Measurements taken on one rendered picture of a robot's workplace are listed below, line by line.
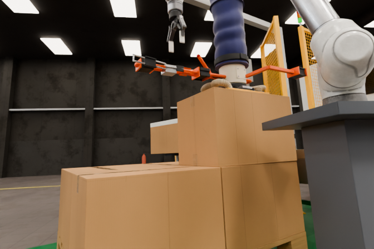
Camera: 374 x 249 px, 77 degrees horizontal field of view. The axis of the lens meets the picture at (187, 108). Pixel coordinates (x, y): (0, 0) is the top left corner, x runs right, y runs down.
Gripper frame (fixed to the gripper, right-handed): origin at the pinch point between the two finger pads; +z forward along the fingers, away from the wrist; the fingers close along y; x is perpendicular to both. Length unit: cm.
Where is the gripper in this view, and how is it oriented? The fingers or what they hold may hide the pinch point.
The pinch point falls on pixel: (176, 45)
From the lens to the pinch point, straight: 140.3
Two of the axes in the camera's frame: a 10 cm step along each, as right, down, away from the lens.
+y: -4.9, 1.8, 8.5
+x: -8.7, -0.6, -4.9
